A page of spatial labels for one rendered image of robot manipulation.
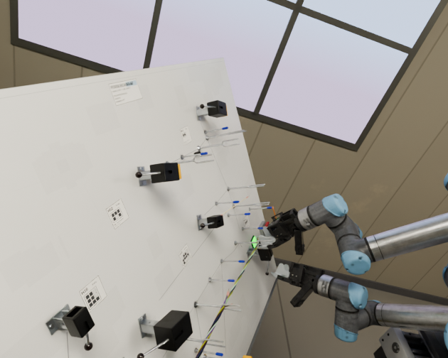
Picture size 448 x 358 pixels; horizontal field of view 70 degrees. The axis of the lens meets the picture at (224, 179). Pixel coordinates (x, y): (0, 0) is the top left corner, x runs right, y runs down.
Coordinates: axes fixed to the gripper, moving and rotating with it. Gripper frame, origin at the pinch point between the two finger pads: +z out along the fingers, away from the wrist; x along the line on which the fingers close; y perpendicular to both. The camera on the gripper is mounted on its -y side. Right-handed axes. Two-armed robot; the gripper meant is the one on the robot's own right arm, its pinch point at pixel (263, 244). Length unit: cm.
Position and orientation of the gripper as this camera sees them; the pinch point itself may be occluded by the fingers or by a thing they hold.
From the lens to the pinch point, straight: 126.5
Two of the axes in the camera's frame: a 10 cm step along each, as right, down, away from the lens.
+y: -6.4, -7.5, -1.6
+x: -3.5, 4.7, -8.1
